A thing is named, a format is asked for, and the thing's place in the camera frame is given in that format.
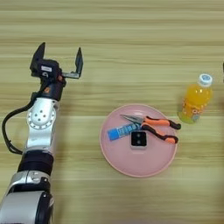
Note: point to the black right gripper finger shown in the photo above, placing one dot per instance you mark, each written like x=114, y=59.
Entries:
x=223, y=68

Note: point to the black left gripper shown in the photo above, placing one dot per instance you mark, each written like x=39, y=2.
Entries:
x=52, y=89

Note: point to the orange juice bottle white cap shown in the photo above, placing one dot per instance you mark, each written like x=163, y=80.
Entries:
x=195, y=102

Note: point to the orange black needle-nose pliers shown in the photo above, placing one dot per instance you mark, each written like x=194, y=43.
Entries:
x=157, y=122

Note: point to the pink round plate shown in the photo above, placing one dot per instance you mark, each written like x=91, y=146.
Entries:
x=137, y=163

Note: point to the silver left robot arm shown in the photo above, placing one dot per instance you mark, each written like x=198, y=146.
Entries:
x=38, y=131

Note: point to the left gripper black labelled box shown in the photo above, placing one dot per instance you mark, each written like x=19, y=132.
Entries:
x=46, y=68

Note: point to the blue wrapped packet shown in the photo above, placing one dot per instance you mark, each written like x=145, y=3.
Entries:
x=119, y=132

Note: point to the black square block white base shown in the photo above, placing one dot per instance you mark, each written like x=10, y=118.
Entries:
x=138, y=139

